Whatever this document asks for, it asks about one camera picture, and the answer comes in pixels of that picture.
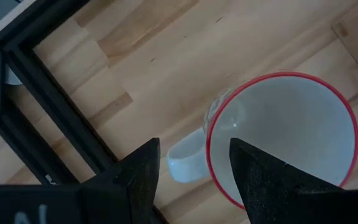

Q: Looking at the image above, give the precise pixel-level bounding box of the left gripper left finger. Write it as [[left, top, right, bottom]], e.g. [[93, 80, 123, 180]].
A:
[[0, 138, 161, 224]]

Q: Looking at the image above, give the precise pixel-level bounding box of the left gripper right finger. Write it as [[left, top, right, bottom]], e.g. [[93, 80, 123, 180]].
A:
[[229, 138, 358, 224]]

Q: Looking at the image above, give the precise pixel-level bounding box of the orange floral white mug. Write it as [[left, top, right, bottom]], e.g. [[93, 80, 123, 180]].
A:
[[165, 71, 358, 211]]

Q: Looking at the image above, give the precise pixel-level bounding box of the black aluminium table frame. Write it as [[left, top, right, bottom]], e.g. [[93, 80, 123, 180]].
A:
[[0, 0, 170, 224]]

